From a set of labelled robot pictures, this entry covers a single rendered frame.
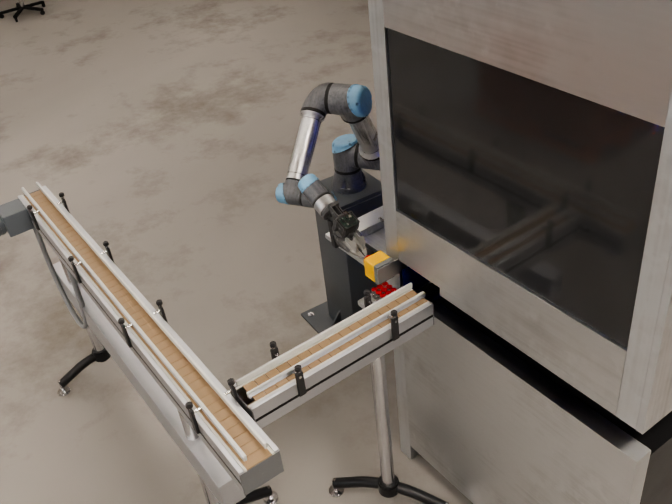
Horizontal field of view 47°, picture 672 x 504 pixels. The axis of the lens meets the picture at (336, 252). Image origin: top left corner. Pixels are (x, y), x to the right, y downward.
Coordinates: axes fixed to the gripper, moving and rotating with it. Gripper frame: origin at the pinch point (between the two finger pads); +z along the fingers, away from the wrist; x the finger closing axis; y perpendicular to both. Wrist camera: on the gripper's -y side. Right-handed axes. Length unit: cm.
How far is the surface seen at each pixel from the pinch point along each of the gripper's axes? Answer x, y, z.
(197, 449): -72, -41, 17
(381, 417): -16, -33, 43
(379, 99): 6, 56, -17
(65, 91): 36, -293, -393
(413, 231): 5.7, 24.6, 11.2
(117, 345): -72, -70, -45
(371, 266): -3.5, 6.4, 7.5
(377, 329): -15.1, 5.1, 26.6
